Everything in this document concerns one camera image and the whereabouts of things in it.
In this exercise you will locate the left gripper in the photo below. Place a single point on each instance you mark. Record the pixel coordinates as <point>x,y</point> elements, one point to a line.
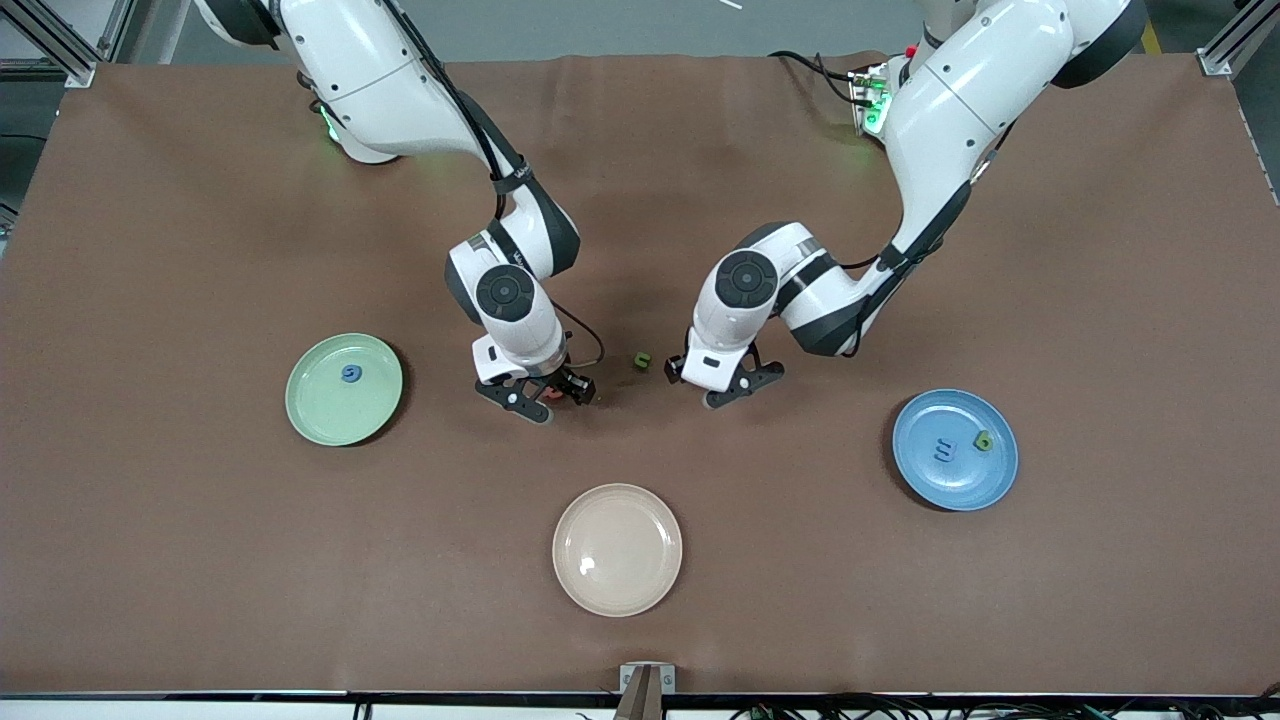
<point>670,370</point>

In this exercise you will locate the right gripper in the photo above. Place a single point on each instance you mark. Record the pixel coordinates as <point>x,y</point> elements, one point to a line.
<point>567,380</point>

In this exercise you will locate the blue small letter m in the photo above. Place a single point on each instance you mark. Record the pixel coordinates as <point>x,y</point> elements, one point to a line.
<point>945,451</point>

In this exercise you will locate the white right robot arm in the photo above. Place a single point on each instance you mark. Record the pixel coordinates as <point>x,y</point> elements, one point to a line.
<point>380,80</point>

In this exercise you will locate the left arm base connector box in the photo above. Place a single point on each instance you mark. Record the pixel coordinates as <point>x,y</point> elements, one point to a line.
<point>868,100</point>

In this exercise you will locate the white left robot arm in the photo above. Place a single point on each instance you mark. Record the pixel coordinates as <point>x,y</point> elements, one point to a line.
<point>960,110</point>

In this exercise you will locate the beige plate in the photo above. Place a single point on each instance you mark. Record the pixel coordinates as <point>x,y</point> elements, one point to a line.
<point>617,550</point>

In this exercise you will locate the light green plate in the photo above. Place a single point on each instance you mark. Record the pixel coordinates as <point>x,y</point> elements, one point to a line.
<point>335,410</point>

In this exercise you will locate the blue plate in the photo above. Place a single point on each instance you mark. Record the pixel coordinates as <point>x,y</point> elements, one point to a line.
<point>950,485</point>

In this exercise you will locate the brown table cover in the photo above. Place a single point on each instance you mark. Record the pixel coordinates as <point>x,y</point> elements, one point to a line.
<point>200,580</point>

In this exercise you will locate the grey metal bracket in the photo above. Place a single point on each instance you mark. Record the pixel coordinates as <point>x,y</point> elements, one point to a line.
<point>665,678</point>

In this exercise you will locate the tan pointed post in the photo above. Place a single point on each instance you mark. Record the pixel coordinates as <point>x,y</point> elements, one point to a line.
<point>640,700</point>

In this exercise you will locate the aluminium frame profile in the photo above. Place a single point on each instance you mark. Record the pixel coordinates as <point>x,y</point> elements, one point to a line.
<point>1215,62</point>
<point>82,73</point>

